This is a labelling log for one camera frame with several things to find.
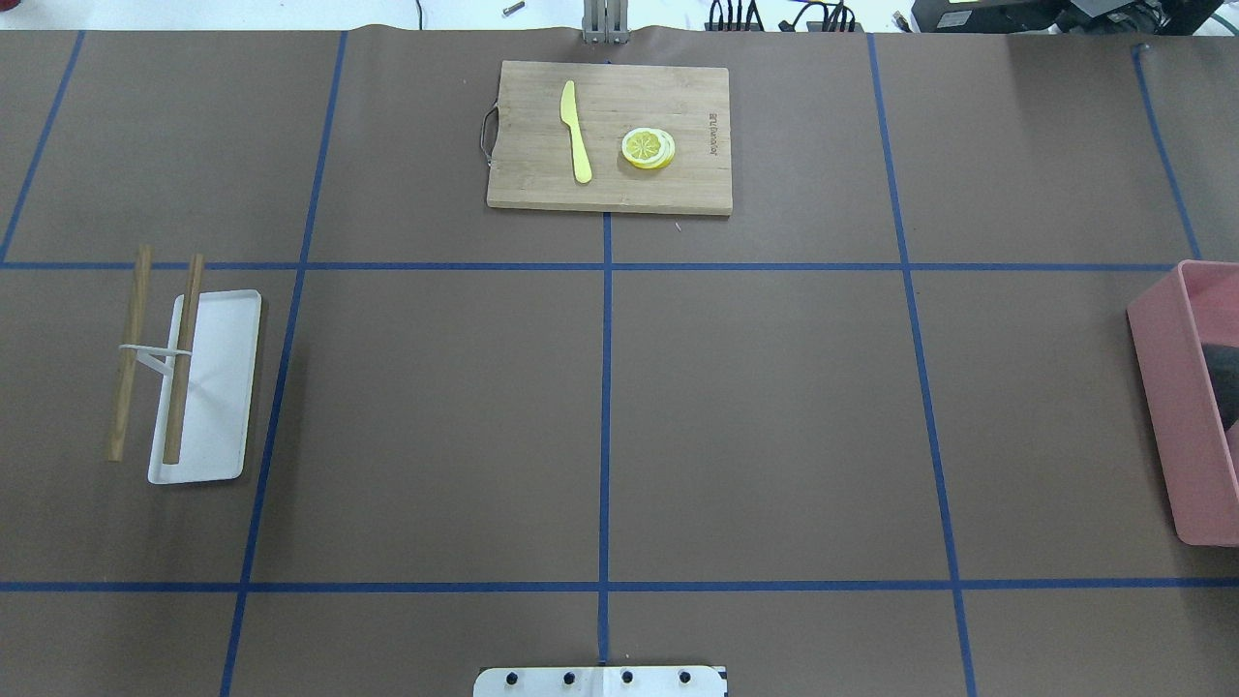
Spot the grey cleaning cloth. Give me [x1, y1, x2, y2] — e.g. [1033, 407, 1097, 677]
[1202, 344, 1238, 431]

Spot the yellow plastic knife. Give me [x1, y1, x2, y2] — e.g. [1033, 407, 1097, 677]
[559, 79, 593, 184]

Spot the yellow lemon slice toy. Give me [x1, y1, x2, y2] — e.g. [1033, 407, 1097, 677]
[620, 128, 676, 170]

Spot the wooden cutting board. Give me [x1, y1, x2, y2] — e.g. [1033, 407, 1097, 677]
[486, 59, 733, 217]

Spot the white rectangular tray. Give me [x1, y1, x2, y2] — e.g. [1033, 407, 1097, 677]
[147, 288, 261, 485]

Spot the wooden chopstick beside tray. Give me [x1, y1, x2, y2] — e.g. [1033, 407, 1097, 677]
[107, 244, 152, 463]

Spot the pink plastic bin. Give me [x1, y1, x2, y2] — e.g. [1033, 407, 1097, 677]
[1127, 259, 1238, 547]

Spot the aluminium frame post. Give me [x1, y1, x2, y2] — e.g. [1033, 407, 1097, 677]
[581, 0, 631, 45]

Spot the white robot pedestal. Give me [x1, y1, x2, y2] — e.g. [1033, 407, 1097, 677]
[472, 665, 729, 696]

